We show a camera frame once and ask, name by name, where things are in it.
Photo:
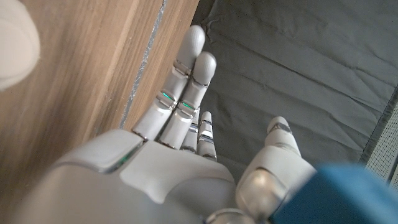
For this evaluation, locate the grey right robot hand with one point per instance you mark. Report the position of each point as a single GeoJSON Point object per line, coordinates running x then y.
{"type": "Point", "coordinates": [174, 174]}

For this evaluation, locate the grey tape outline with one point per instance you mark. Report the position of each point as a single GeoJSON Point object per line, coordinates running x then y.
{"type": "Point", "coordinates": [143, 62]}

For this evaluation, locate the blue right wrist clip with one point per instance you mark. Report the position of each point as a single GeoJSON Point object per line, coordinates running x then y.
{"type": "Point", "coordinates": [342, 199]}

